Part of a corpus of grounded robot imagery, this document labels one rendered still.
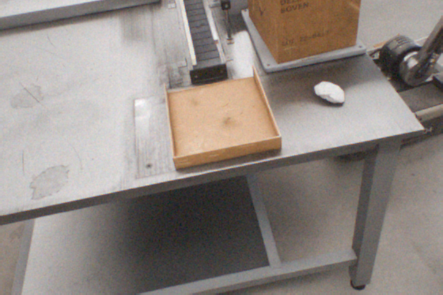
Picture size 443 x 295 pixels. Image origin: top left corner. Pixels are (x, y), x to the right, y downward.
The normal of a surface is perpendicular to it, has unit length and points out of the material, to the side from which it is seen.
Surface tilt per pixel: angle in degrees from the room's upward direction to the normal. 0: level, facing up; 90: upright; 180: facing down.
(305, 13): 90
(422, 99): 0
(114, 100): 0
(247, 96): 0
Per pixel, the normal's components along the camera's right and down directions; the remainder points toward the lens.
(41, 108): -0.11, -0.72
